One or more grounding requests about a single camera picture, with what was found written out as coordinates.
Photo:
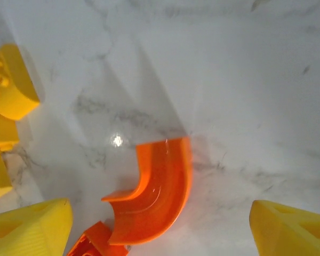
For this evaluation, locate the yellow curved lego piece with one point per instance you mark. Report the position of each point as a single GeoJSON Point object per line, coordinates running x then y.
{"type": "Point", "coordinates": [16, 88]}

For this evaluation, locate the orange two-by-two lego brick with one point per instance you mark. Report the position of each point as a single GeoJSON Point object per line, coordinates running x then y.
{"type": "Point", "coordinates": [96, 242]}

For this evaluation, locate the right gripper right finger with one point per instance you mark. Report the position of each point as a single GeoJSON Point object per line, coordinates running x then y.
{"type": "Point", "coordinates": [293, 232]}

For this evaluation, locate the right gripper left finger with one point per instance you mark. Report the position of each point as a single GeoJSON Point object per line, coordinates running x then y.
{"type": "Point", "coordinates": [29, 229]}

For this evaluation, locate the yellow lego block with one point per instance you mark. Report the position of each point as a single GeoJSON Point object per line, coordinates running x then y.
{"type": "Point", "coordinates": [1, 128]}

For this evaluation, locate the orange curved lego piece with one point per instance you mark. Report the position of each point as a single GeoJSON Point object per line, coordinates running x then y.
{"type": "Point", "coordinates": [162, 192]}

